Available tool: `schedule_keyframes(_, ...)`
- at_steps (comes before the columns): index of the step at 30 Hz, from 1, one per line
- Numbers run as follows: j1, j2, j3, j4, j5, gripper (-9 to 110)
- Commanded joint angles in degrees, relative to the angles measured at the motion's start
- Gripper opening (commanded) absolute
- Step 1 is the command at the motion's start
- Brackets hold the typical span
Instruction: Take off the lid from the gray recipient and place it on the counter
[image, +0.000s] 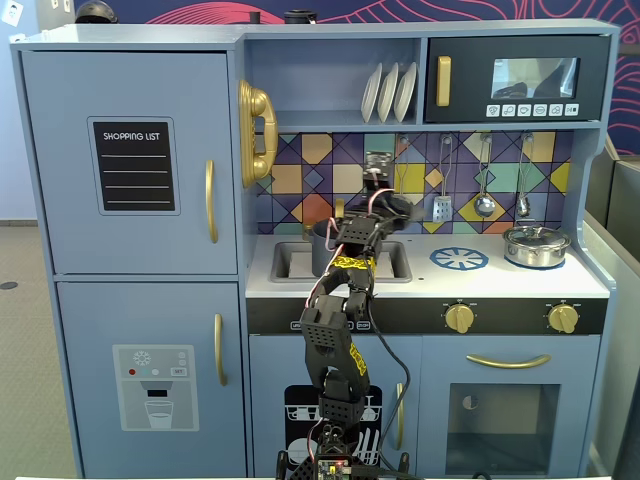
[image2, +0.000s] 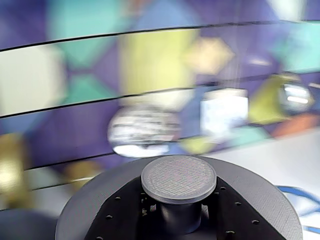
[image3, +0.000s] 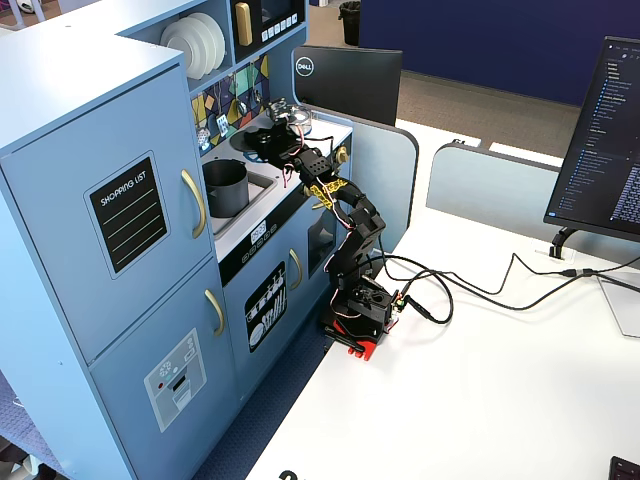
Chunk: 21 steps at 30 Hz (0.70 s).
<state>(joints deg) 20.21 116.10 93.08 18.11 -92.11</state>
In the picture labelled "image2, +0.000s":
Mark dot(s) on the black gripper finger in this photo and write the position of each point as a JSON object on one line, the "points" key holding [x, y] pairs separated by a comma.
{"points": [[125, 215], [232, 220]]}

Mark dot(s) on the gray pot lid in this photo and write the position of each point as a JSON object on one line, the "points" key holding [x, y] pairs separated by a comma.
{"points": [[177, 175]]}

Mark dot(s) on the metal skimmer spoon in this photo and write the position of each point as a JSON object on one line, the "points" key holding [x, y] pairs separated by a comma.
{"points": [[145, 127]]}

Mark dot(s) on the gray pot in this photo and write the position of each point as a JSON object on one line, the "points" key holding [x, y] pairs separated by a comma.
{"points": [[25, 227]]}

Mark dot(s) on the metal slotted spatula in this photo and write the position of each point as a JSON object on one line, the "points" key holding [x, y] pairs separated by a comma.
{"points": [[223, 112]]}

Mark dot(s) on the gold toy faucet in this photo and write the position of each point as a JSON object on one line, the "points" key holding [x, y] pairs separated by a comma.
{"points": [[12, 170]]}

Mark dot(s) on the metal ladle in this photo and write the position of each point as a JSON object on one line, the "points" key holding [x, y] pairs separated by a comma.
{"points": [[297, 97]]}

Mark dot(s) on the blue toy kitchen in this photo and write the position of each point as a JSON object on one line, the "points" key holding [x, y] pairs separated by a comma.
{"points": [[150, 62]]}

